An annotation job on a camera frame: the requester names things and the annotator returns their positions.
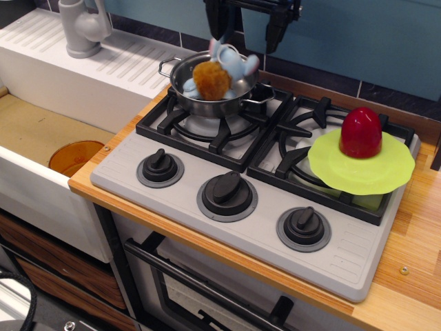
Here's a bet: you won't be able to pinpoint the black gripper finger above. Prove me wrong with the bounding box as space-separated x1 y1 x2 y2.
265 8 291 54
205 0 234 41

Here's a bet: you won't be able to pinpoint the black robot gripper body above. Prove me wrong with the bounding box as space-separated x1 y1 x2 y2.
204 0 302 20

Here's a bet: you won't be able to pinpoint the stuffed elephant with brown mane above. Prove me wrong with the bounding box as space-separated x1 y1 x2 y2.
183 39 260 101

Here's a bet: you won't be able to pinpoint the red toy sweet potato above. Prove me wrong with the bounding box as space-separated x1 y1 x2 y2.
339 107 382 159

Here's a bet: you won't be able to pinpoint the stainless steel pot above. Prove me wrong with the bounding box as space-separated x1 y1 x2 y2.
158 50 274 119

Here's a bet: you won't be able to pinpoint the black stove grate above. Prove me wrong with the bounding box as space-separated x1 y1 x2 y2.
136 88 416 225

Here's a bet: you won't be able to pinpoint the left black stove knob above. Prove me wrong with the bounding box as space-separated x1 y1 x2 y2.
136 148 185 189

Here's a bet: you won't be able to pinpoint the black stove knob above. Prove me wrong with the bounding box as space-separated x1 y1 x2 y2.
276 206 331 253
136 148 185 189
196 171 258 223

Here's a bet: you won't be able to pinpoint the middle black stove knob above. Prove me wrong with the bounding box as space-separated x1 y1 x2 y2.
196 171 258 223

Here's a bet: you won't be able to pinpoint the lime green plate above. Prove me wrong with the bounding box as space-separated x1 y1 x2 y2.
307 129 416 196

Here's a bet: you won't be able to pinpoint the right black stove knob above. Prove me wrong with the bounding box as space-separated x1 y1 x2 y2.
276 206 331 253

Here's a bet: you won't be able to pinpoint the grey toy stove top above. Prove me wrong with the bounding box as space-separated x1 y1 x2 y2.
90 116 407 302

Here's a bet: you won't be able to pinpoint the grey toy faucet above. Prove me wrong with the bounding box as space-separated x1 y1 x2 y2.
59 0 112 59

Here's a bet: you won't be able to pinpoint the white toy sink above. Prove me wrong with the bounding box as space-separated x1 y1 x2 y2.
1 9 189 263

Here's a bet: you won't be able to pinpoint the toy oven door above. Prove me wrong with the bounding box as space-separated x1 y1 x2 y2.
114 215 358 330

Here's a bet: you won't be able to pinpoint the wood grain drawer fronts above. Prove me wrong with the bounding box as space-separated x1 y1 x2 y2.
1 210 136 330

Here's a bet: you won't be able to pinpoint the black oven door handle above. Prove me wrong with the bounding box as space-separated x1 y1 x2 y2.
124 235 294 330

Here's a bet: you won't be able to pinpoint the black braided foreground cable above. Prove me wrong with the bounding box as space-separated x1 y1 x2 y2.
0 271 38 331

